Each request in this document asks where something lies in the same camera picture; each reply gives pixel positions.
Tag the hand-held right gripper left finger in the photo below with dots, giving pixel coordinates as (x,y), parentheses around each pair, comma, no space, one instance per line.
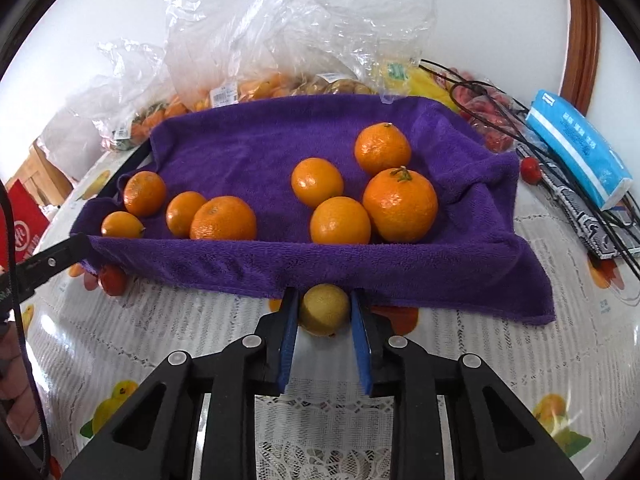
(287,345)

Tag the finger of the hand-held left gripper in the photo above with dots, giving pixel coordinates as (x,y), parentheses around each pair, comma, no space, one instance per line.
(55,257)

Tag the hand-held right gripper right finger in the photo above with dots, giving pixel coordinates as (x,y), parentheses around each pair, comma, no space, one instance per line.
(360,345)

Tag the yellowish small citrus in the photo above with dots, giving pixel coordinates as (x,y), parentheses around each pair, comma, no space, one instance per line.
(324,310)

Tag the small smooth orange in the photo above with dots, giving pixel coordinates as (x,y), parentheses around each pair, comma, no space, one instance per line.
(182,212)
(122,225)

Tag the black tray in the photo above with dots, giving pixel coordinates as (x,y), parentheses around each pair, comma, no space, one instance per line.
(127,172)

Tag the orange mandarin with green stem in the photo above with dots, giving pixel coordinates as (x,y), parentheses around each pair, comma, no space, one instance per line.
(400,205)

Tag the person's left hand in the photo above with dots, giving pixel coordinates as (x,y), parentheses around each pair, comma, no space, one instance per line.
(15,385)

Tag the red paper bag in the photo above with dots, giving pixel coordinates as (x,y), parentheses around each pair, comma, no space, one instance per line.
(22,225)

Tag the red cherry tomato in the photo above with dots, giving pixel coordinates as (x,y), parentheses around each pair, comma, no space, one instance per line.
(112,280)
(530,170)

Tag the purple towel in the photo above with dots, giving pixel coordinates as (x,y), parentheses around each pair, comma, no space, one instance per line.
(300,265)

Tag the wooden chair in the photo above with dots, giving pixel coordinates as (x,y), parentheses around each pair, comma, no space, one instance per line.
(42,170)

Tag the white plastic bag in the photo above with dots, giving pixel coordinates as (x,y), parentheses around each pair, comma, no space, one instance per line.
(65,125)

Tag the clear bag of mandarins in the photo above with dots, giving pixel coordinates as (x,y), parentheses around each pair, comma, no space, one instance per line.
(135,110)

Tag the grey patterned pouch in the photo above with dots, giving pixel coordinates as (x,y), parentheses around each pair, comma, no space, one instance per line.
(587,220)

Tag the bag of cherry tomatoes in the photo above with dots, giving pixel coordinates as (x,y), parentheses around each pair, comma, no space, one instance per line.
(487,110)

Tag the yellow snack package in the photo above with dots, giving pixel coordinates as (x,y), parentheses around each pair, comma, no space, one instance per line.
(410,77)

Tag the blue tissue pack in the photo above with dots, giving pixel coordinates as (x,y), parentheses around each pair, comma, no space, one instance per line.
(580,150)

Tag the clear bag of golden berries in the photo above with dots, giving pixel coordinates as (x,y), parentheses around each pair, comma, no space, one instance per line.
(350,25)

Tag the brown wooden door frame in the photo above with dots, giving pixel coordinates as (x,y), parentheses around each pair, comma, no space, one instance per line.
(582,45)

